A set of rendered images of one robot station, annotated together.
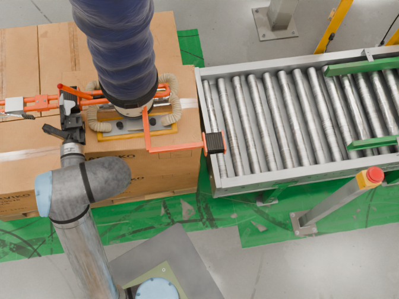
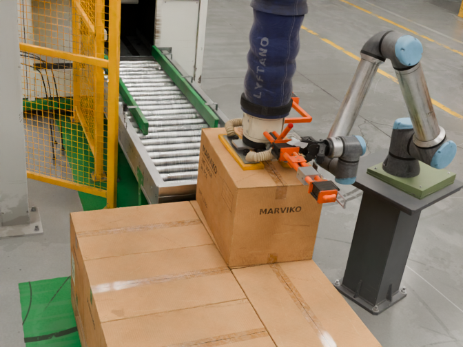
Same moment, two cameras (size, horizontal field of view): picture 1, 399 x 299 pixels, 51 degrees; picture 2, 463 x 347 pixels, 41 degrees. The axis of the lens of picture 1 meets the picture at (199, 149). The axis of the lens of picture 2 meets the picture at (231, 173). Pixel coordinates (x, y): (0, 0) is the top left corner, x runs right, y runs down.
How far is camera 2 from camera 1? 311 cm
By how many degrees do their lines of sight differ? 67
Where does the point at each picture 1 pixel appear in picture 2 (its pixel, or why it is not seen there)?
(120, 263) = (383, 191)
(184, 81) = (221, 131)
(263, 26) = (21, 229)
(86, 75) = (236, 175)
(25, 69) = (181, 321)
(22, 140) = (285, 308)
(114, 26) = not seen: outside the picture
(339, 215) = not seen: hidden behind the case
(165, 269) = (374, 168)
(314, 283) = not seen: hidden behind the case
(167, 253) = (360, 173)
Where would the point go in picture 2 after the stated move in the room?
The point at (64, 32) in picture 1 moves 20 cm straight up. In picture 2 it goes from (111, 294) to (112, 253)
